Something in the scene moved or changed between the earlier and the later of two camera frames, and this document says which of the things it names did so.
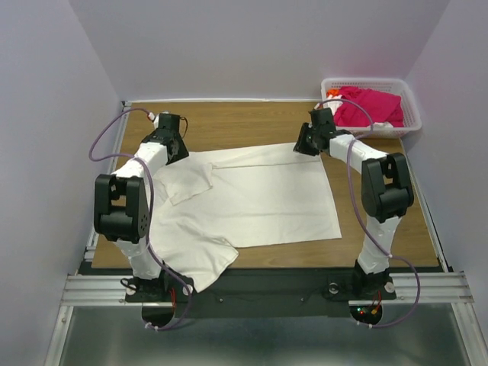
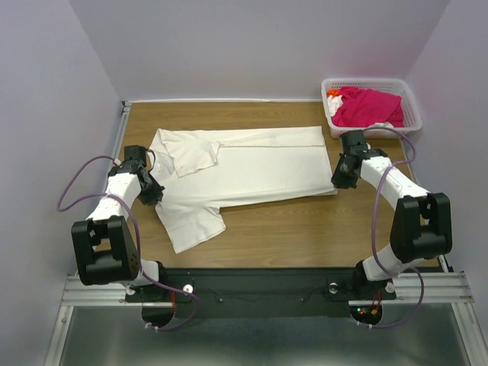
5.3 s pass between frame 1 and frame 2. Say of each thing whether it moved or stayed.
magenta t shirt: stayed
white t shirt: moved
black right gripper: moved
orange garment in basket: stayed
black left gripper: moved
